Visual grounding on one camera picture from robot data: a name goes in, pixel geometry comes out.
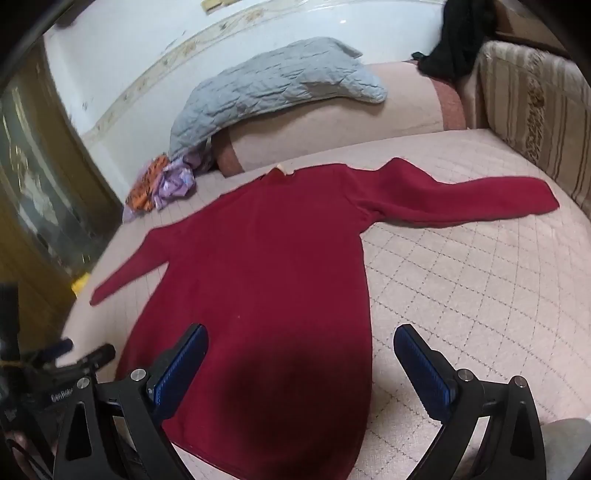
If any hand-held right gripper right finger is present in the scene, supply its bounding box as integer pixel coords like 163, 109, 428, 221
393, 323, 548, 480

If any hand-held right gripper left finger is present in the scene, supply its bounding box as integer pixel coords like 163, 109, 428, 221
52, 323, 209, 480

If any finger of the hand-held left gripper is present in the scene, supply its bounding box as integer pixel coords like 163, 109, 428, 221
69, 343, 116, 376
39, 338, 75, 365

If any dark red sweater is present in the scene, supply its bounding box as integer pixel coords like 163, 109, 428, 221
89, 157, 561, 480

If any wooden wardrobe with glass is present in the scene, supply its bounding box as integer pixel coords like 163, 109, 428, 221
0, 34, 124, 342

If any person's grey trouser leg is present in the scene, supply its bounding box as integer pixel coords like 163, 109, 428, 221
541, 418, 591, 480

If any orange and purple cloth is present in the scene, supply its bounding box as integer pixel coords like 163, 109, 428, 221
122, 154, 198, 223

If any pink folded bedding roll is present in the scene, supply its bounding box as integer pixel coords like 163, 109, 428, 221
210, 60, 468, 178

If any striped beige sofa cushion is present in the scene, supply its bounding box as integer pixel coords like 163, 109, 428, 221
468, 41, 591, 210

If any grey quilted blanket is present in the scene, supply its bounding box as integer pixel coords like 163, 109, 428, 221
168, 37, 387, 158

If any black garment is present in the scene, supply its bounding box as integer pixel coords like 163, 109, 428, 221
412, 0, 497, 79

